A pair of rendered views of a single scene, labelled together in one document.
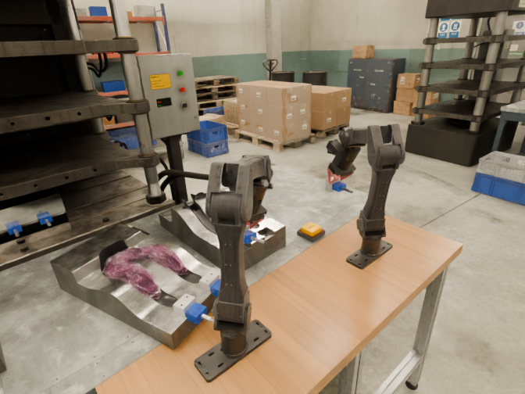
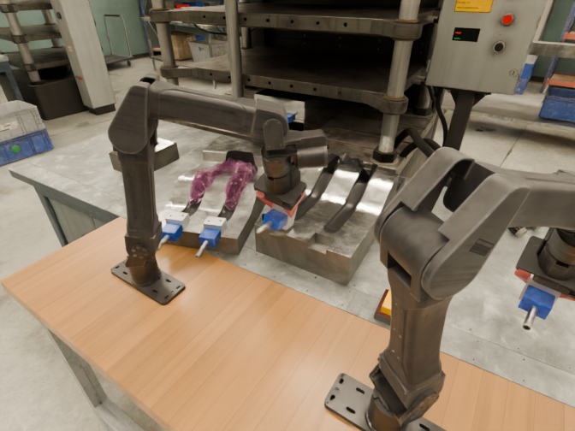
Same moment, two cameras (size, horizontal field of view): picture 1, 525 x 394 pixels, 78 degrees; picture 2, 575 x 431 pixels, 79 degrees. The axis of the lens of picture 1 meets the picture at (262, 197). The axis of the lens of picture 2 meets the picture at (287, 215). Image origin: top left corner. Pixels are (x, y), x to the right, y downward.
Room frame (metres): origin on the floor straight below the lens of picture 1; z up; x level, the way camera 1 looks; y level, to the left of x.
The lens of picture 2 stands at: (0.71, -0.60, 1.40)
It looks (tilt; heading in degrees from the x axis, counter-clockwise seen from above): 34 degrees down; 72
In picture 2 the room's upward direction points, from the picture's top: straight up
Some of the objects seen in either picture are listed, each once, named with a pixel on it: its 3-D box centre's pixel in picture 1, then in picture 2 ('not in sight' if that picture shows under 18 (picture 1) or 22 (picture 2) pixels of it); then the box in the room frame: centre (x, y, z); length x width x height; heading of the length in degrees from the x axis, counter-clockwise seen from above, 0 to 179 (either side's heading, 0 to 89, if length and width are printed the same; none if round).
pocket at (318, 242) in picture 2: (265, 236); (320, 246); (0.99, 0.00, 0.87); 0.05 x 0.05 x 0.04; 42
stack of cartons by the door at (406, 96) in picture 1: (416, 94); not in sight; (6.97, -3.34, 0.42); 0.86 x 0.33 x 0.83; 34
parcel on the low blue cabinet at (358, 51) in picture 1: (362, 51); not in sight; (8.09, -2.47, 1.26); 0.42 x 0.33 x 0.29; 34
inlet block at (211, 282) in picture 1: (223, 289); (208, 239); (0.73, 0.13, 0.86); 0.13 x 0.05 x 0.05; 60
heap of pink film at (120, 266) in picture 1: (141, 263); (225, 174); (0.82, 0.38, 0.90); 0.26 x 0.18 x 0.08; 60
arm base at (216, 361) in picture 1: (233, 338); (144, 268); (0.57, 0.09, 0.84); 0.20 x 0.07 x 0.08; 129
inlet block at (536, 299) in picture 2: (341, 187); (535, 304); (1.25, -0.34, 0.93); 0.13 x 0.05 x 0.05; 30
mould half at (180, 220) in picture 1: (217, 220); (339, 200); (1.12, 0.18, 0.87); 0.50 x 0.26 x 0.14; 42
